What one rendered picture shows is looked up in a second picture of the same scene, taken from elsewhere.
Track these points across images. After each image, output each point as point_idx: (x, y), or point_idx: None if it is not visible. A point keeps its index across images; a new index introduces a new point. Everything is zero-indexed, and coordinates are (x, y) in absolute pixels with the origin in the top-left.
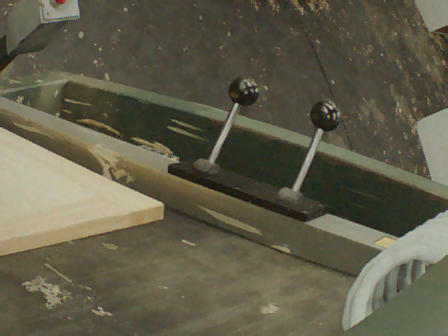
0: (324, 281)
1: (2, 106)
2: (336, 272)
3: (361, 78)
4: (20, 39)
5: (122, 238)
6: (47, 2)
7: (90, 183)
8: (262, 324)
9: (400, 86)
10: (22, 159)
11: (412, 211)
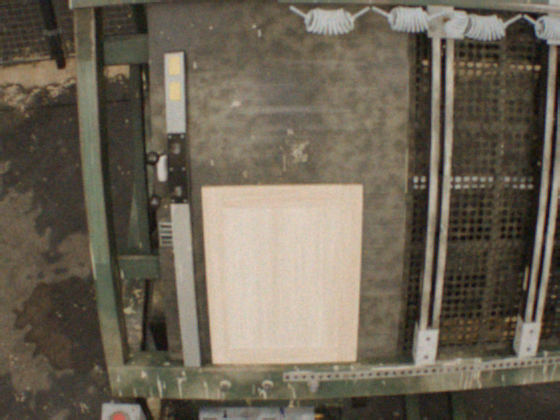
0: (199, 105)
1: (197, 343)
2: (188, 107)
3: None
4: (145, 419)
5: (234, 177)
6: (132, 419)
7: (216, 221)
8: (248, 97)
9: None
10: (228, 267)
11: (101, 119)
